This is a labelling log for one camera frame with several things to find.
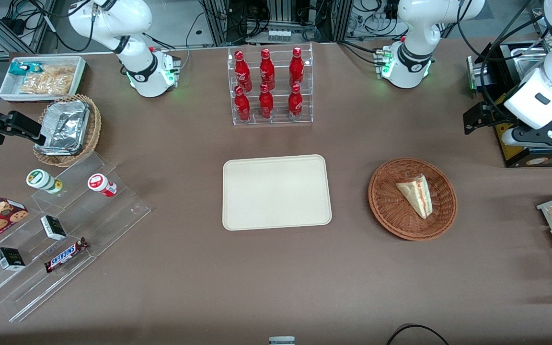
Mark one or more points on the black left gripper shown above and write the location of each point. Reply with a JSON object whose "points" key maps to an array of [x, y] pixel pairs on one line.
{"points": [[495, 111]]}

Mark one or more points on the triangular sandwich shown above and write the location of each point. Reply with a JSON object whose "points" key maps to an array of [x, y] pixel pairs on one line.
{"points": [[417, 196]]}

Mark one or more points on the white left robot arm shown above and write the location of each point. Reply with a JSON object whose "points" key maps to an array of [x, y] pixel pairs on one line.
{"points": [[417, 28]]}

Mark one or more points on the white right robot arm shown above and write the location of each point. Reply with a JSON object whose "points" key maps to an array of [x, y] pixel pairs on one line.
{"points": [[113, 24]]}

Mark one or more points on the light wicker basket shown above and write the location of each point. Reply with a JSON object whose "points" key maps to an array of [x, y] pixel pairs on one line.
{"points": [[93, 132]]}

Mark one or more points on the brown round wicker basket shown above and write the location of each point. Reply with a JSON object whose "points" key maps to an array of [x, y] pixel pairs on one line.
{"points": [[386, 211]]}

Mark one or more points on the beige plastic serving tray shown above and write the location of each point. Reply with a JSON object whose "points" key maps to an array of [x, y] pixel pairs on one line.
{"points": [[276, 191]]}

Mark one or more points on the white rectangular snack bin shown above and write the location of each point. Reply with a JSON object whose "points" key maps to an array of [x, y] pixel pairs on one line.
{"points": [[10, 91]]}

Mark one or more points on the stack of foil trays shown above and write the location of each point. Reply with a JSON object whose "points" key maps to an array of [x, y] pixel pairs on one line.
{"points": [[65, 127]]}

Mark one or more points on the clear bag of crackers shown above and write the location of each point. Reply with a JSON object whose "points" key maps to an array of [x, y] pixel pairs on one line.
{"points": [[48, 80]]}

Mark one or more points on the green lid white cup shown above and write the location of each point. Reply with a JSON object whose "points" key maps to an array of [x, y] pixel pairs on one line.
{"points": [[40, 179]]}

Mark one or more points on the teal snack packet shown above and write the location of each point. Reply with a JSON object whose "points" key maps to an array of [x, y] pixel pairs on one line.
{"points": [[23, 68]]}

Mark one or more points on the red lid white cup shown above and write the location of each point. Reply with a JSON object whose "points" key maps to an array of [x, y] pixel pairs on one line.
{"points": [[99, 184]]}

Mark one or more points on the small black carton box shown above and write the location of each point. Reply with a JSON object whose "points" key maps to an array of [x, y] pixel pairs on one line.
{"points": [[9, 259], [53, 228]]}

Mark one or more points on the clear acrylic stepped stand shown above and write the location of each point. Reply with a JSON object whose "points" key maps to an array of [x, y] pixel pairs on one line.
{"points": [[108, 215]]}

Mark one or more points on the Snickers chocolate bar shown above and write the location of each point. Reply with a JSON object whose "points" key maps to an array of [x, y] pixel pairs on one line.
{"points": [[65, 255]]}

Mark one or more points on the red cola bottle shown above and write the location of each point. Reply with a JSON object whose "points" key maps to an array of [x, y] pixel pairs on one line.
{"points": [[295, 104], [267, 69], [296, 67], [242, 72], [242, 106], [266, 104]]}

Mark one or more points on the clear acrylic bottle rack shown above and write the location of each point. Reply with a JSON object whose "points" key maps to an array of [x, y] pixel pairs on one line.
{"points": [[278, 115]]}

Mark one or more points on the small grey device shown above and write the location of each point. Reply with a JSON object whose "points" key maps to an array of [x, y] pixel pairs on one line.
{"points": [[281, 340]]}

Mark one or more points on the aluminium profile frame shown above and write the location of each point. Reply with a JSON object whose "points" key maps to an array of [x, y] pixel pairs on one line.
{"points": [[338, 19]]}

